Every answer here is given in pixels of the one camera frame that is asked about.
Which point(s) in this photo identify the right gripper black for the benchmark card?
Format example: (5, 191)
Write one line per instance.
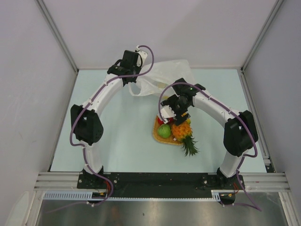
(178, 118)

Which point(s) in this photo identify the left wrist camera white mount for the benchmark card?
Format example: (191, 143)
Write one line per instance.
(142, 56)

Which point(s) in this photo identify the fake pineapple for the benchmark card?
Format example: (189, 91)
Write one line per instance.
(183, 133)

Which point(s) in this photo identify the white slotted cable duct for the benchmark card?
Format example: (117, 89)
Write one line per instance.
(95, 196)

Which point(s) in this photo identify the left aluminium corner post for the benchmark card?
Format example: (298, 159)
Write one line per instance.
(57, 34)

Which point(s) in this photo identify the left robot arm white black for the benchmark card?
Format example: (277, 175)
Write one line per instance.
(86, 126)

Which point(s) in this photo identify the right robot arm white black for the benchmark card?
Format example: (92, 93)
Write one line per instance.
(240, 133)

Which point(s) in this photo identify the fake red bell pepper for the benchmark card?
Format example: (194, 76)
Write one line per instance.
(160, 122)

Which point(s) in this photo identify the aluminium corner post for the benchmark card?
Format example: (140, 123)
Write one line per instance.
(268, 22)
(57, 34)

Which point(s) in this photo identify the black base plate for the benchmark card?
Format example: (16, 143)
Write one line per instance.
(168, 185)

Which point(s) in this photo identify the fake green fruit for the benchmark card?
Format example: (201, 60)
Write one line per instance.
(164, 131)

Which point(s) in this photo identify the right aluminium side rail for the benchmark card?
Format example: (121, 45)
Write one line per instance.
(262, 141)

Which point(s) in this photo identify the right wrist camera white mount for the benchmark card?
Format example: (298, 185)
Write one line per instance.
(166, 113)

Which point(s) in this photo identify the right aluminium corner post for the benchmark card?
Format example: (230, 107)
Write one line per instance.
(268, 22)

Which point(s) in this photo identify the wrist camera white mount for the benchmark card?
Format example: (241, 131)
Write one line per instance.
(166, 113)
(142, 56)

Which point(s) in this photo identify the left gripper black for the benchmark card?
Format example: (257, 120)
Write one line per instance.
(138, 69)

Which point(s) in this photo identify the white plastic bag lemon print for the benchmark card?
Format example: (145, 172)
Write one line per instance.
(160, 76)

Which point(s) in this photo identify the aluminium front rail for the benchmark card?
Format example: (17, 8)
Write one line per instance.
(254, 182)

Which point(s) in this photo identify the woven bamboo tray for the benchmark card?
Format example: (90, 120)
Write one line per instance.
(171, 140)

